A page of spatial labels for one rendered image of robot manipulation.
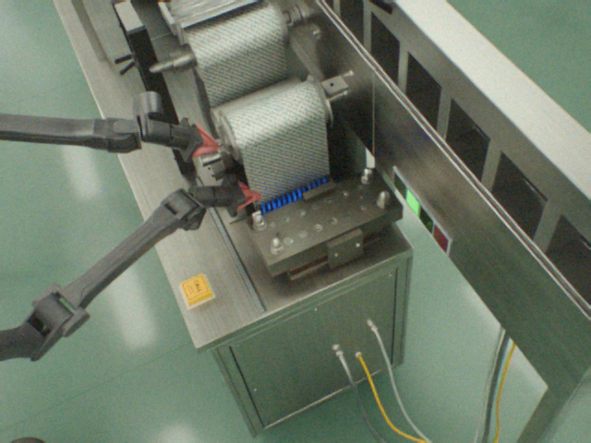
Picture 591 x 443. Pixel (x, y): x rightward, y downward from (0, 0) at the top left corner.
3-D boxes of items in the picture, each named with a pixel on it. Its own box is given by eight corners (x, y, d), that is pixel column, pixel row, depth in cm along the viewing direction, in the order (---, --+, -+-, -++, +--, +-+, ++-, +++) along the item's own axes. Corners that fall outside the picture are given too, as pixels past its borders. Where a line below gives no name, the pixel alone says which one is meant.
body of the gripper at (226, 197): (237, 218, 168) (211, 219, 164) (223, 191, 174) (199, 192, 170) (245, 200, 164) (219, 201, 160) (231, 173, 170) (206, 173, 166)
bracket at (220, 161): (222, 214, 192) (199, 145, 167) (242, 206, 193) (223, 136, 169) (228, 225, 189) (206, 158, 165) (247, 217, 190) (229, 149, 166)
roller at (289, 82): (215, 131, 183) (206, 100, 173) (295, 99, 187) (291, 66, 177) (230, 158, 176) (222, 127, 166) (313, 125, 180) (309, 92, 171)
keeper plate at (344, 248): (328, 264, 177) (325, 242, 168) (359, 249, 178) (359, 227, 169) (331, 270, 175) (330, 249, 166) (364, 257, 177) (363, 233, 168)
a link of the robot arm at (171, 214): (61, 332, 138) (28, 301, 141) (66, 341, 143) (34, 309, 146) (203, 208, 156) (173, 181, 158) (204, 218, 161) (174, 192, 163)
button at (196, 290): (181, 287, 178) (179, 282, 176) (204, 277, 179) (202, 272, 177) (189, 306, 174) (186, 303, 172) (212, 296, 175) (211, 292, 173)
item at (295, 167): (254, 209, 178) (244, 165, 163) (329, 176, 182) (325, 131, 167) (255, 209, 177) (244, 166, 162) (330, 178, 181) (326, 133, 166)
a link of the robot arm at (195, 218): (191, 216, 155) (166, 195, 157) (179, 247, 162) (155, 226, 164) (222, 198, 164) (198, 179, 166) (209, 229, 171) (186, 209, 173)
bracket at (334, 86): (319, 87, 166) (319, 81, 164) (340, 78, 167) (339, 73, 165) (329, 99, 163) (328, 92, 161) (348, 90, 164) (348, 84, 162)
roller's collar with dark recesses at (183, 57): (171, 65, 172) (164, 45, 167) (191, 57, 173) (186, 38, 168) (178, 78, 169) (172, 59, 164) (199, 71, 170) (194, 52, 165)
